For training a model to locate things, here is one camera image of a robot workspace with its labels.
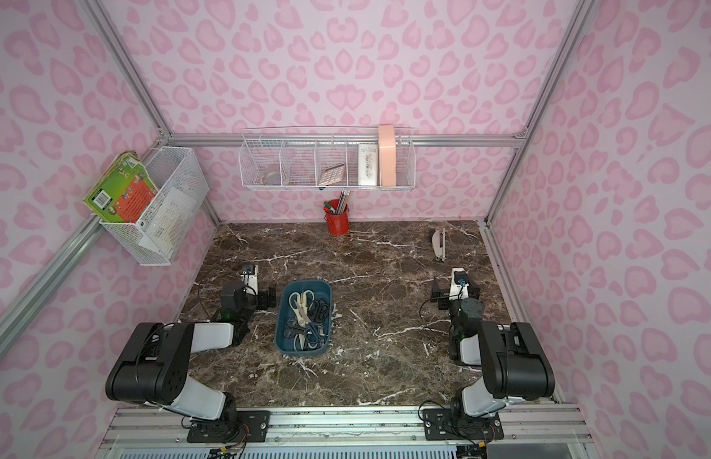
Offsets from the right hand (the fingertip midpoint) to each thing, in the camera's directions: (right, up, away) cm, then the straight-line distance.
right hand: (451, 274), depth 89 cm
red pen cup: (-38, +18, +25) cm, 49 cm away
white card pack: (-26, +35, +3) cm, 44 cm away
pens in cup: (-36, +24, +22) cm, 49 cm away
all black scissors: (-42, -12, +1) cm, 44 cm away
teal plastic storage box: (-41, -6, +6) cm, 42 cm away
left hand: (-62, -2, +6) cm, 62 cm away
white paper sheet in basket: (-84, +14, -7) cm, 85 cm away
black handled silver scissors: (-49, -17, -1) cm, 52 cm away
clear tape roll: (-57, +31, +4) cm, 65 cm away
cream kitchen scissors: (-48, -10, +3) cm, 49 cm away
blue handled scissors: (-42, -17, -3) cm, 46 cm away
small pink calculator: (-37, +32, +5) cm, 50 cm away
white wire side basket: (-85, +28, +2) cm, 90 cm away
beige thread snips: (+2, +10, +22) cm, 24 cm away
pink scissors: (-47, -20, -3) cm, 51 cm away
